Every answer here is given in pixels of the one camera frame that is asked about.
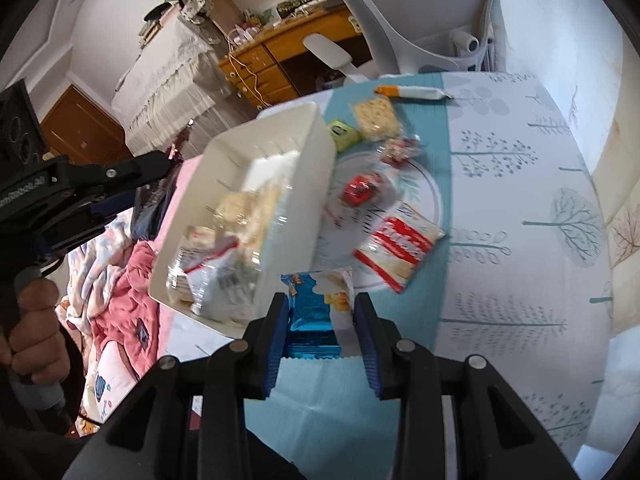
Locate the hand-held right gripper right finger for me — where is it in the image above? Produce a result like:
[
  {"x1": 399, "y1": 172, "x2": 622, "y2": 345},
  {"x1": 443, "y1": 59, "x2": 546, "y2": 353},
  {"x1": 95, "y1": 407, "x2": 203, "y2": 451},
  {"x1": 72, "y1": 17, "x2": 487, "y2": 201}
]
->
[{"x1": 352, "y1": 292, "x2": 583, "y2": 480}]

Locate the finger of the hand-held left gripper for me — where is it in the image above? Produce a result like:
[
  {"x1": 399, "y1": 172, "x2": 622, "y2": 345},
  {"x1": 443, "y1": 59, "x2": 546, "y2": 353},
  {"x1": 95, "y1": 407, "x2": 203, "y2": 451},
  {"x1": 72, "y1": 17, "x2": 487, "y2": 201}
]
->
[
  {"x1": 41, "y1": 191, "x2": 147, "y2": 262},
  {"x1": 66, "y1": 151, "x2": 177, "y2": 197}
]

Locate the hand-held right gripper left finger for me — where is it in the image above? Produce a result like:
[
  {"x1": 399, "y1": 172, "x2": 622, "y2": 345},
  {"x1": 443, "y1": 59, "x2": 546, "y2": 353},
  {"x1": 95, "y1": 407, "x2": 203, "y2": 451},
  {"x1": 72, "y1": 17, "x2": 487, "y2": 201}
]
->
[{"x1": 62, "y1": 292, "x2": 293, "y2": 480}]

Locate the blue foil cracker packet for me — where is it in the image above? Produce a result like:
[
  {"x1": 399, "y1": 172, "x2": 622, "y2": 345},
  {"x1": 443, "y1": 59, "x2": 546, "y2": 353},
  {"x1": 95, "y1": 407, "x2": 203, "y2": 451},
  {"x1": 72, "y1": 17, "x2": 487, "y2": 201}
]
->
[{"x1": 280, "y1": 267, "x2": 357, "y2": 361}]

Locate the dark red snack packet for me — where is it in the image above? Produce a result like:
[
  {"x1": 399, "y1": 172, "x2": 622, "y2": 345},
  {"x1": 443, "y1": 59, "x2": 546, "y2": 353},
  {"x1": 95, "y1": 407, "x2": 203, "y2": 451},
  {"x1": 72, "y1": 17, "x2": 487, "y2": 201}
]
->
[{"x1": 165, "y1": 119, "x2": 197, "y2": 162}]

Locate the clear pale biscuit packet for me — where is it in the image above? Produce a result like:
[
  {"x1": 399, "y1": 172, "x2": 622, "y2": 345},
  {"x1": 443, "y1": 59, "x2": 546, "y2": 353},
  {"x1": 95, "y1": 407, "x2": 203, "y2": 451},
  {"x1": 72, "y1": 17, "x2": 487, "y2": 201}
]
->
[{"x1": 167, "y1": 255, "x2": 262, "y2": 324}]

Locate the white label cracker packet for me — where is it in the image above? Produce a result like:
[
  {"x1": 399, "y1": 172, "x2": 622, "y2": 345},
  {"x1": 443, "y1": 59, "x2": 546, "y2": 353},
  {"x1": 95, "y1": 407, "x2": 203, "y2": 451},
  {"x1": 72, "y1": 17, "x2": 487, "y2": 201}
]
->
[{"x1": 170, "y1": 225, "x2": 241, "y2": 281}]

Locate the lumpy puffed rice snack packet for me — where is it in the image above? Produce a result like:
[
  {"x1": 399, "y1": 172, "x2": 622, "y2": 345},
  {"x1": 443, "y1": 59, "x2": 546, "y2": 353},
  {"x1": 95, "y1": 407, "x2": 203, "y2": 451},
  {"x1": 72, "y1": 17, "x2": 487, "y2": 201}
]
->
[{"x1": 215, "y1": 180, "x2": 302, "y2": 261}]

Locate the white plastic storage box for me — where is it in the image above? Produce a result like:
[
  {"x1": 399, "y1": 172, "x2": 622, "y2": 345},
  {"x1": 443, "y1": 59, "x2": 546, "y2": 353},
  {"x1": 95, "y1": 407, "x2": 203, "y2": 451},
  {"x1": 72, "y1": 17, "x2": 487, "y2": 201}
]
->
[{"x1": 148, "y1": 101, "x2": 337, "y2": 338}]

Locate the person's left hand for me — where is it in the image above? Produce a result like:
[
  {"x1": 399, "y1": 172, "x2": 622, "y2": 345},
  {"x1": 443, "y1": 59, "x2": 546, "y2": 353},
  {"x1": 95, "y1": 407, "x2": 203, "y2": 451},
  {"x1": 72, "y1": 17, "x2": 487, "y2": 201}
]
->
[{"x1": 0, "y1": 276, "x2": 71, "y2": 387}]

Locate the pale floral quilt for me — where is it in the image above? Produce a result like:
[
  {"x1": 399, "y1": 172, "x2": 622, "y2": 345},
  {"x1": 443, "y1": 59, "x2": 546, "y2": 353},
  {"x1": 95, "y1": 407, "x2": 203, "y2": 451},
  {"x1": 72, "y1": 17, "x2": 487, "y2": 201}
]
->
[{"x1": 64, "y1": 215, "x2": 136, "y2": 322}]

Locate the pink plush blanket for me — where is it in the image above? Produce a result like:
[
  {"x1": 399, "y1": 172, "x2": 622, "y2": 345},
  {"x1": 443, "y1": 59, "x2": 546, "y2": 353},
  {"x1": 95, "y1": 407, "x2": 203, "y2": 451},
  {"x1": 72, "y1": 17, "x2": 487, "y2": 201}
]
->
[{"x1": 60, "y1": 155, "x2": 207, "y2": 431}]

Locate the dark blue folded cloth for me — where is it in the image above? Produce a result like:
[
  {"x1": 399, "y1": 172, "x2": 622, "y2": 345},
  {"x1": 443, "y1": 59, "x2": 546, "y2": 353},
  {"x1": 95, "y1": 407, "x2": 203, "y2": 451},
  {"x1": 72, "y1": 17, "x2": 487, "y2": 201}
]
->
[{"x1": 131, "y1": 180, "x2": 176, "y2": 241}]

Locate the brown wooden door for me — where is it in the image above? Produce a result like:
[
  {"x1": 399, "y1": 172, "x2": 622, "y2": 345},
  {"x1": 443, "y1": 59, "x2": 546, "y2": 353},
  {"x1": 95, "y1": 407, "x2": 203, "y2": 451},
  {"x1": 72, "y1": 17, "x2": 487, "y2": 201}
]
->
[{"x1": 40, "y1": 85, "x2": 134, "y2": 166}]

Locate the dark pink crumpled garment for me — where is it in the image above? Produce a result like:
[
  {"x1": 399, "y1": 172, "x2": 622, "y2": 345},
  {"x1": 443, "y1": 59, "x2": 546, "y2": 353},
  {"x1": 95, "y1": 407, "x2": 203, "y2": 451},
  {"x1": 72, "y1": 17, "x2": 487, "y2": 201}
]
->
[{"x1": 95, "y1": 240, "x2": 161, "y2": 357}]

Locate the white lace cover cloth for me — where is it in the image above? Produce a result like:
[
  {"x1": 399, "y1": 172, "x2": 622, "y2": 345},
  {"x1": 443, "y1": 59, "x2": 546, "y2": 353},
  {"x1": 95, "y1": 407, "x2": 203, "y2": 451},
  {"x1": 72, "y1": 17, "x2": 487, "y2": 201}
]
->
[{"x1": 111, "y1": 15, "x2": 236, "y2": 157}]

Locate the red white striped snack packet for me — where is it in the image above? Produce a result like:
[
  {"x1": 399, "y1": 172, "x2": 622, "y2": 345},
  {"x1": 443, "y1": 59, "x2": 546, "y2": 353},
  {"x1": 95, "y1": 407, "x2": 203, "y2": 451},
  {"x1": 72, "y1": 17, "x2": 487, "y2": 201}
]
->
[{"x1": 354, "y1": 201, "x2": 446, "y2": 294}]

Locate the stack of books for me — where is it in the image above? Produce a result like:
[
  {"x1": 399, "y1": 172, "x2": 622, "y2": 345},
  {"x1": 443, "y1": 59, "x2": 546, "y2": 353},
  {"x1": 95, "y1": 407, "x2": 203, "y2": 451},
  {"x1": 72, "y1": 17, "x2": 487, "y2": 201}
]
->
[{"x1": 137, "y1": 20, "x2": 166, "y2": 49}]

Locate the shiny red snack packet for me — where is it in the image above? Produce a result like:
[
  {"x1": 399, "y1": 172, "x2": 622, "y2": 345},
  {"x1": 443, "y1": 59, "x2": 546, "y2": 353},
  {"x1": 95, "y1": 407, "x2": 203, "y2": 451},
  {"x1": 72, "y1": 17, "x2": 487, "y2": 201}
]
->
[{"x1": 342, "y1": 171, "x2": 390, "y2": 208}]

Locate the white blue printed fabric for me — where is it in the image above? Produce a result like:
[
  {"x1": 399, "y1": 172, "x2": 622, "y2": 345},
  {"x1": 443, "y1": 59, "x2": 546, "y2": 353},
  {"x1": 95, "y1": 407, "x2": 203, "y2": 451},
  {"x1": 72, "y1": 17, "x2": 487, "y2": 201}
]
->
[{"x1": 82, "y1": 345, "x2": 142, "y2": 427}]

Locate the printed fabric bag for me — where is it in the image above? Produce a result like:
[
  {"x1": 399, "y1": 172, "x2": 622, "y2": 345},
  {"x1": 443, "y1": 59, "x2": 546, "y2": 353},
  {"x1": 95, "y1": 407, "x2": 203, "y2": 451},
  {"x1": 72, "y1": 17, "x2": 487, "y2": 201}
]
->
[{"x1": 180, "y1": 0, "x2": 216, "y2": 26}]

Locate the teal striped tree print tablecloth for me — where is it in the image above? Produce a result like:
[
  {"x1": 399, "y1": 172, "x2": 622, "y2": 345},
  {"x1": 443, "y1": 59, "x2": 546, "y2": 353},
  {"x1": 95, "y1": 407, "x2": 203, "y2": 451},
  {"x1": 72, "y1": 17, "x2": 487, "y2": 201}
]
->
[{"x1": 160, "y1": 71, "x2": 617, "y2": 480}]

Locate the wooden desk with drawers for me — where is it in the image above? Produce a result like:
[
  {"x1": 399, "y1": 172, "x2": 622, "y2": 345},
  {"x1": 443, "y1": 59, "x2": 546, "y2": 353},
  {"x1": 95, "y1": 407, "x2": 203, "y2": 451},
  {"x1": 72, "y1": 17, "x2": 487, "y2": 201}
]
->
[{"x1": 217, "y1": 2, "x2": 373, "y2": 109}]

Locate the clear packet of red candies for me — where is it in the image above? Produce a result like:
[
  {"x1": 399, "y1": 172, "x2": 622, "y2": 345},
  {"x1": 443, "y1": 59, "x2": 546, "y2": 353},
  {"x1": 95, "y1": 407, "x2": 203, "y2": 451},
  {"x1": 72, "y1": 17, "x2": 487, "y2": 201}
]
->
[{"x1": 381, "y1": 136, "x2": 422, "y2": 167}]

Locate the small green snack packet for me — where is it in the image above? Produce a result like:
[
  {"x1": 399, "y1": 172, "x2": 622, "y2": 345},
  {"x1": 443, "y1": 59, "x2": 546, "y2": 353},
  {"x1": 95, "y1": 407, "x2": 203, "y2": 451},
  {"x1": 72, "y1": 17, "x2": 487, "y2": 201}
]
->
[{"x1": 327, "y1": 119, "x2": 362, "y2": 154}]

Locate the square puffed rice cracker packet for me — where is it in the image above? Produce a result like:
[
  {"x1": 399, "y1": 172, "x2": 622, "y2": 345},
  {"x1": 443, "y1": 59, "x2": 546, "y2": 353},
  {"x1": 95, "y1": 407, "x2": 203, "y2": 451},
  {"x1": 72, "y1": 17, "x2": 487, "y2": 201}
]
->
[{"x1": 350, "y1": 97, "x2": 404, "y2": 142}]

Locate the dark printed card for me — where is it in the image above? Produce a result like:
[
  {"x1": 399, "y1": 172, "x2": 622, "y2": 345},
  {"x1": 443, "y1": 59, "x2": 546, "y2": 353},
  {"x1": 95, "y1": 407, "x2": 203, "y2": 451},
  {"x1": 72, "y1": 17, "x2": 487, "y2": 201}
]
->
[{"x1": 275, "y1": 0, "x2": 327, "y2": 14}]

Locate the white tube with orange cap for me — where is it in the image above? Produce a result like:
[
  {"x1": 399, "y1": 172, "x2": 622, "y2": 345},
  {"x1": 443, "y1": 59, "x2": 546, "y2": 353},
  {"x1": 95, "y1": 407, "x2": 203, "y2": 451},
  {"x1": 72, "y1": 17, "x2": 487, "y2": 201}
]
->
[{"x1": 375, "y1": 85, "x2": 454, "y2": 104}]

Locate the grey white office chair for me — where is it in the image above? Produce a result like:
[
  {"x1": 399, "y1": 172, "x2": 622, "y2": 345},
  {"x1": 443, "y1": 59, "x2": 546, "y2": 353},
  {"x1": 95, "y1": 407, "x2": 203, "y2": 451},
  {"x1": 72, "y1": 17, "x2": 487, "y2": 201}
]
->
[{"x1": 302, "y1": 0, "x2": 498, "y2": 86}]

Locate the white power cable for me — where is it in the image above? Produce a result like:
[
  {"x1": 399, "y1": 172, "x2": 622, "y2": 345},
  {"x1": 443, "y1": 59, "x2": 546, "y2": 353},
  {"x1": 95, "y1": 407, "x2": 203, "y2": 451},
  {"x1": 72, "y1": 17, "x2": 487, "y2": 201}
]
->
[{"x1": 227, "y1": 42, "x2": 266, "y2": 109}]

